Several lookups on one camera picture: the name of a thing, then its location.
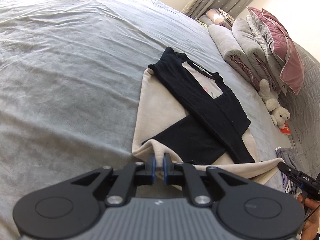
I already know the beige black raglan bear shirt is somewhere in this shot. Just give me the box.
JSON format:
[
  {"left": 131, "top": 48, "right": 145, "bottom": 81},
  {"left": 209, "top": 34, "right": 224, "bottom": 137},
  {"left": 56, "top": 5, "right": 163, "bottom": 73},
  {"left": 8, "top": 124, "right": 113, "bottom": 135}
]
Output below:
[{"left": 132, "top": 47, "right": 281, "bottom": 184}]

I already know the person right hand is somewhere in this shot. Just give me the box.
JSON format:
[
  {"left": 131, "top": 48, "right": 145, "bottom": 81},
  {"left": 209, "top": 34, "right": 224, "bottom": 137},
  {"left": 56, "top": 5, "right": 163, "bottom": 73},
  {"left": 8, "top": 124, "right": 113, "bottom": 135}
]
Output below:
[{"left": 300, "top": 198, "right": 319, "bottom": 240}]

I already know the grey folded garment pile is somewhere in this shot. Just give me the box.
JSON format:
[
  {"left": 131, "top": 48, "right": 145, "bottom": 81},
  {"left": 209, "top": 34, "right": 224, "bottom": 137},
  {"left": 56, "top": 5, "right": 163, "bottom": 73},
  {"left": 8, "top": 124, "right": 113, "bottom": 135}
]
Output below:
[{"left": 275, "top": 147, "right": 299, "bottom": 196}]

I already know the red paperback book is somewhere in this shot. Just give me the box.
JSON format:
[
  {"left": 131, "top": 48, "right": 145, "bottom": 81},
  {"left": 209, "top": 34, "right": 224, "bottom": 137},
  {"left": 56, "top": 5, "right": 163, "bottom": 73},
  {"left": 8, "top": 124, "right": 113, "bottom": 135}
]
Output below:
[{"left": 279, "top": 122, "right": 292, "bottom": 135}]

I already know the white plush toy dog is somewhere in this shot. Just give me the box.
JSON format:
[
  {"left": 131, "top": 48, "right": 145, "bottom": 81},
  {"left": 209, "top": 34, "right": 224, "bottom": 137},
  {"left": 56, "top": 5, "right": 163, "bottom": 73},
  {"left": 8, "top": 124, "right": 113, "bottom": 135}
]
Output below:
[{"left": 259, "top": 79, "right": 291, "bottom": 129}]

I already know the grey quilted headboard cover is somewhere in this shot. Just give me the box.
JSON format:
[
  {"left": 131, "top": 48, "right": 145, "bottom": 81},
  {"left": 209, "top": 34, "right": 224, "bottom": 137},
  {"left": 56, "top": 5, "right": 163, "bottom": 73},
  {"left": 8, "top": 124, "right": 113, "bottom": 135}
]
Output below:
[{"left": 280, "top": 44, "right": 319, "bottom": 178}]

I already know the lower folded grey quilt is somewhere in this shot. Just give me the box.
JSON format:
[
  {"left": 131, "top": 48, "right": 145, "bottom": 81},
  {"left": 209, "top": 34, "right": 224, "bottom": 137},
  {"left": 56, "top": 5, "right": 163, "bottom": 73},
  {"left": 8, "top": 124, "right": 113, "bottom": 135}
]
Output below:
[{"left": 208, "top": 24, "right": 261, "bottom": 91}]

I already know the folded grey quilt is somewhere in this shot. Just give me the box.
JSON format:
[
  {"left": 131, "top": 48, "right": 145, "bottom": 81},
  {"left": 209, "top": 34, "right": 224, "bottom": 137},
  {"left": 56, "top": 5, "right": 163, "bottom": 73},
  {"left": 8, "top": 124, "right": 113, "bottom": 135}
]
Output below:
[
  {"left": 208, "top": 24, "right": 261, "bottom": 91},
  {"left": 232, "top": 18, "right": 283, "bottom": 93}
]

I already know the light grey patterned quilt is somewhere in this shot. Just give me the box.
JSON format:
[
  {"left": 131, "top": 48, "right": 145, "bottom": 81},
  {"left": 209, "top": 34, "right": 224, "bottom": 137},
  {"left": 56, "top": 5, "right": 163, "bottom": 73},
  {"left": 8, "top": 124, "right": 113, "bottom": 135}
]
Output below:
[{"left": 246, "top": 15, "right": 269, "bottom": 56}]

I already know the upper folded grey quilt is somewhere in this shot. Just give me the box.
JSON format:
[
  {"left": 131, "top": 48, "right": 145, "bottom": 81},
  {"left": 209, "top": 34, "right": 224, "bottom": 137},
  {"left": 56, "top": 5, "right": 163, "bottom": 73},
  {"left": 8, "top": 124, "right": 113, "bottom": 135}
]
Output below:
[{"left": 232, "top": 18, "right": 283, "bottom": 93}]

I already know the grey bed sheet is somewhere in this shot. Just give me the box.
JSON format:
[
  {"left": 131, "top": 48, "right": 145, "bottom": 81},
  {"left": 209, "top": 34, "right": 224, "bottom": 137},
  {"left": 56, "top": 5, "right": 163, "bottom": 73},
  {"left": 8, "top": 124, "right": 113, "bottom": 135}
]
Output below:
[{"left": 1, "top": 0, "right": 291, "bottom": 239}]

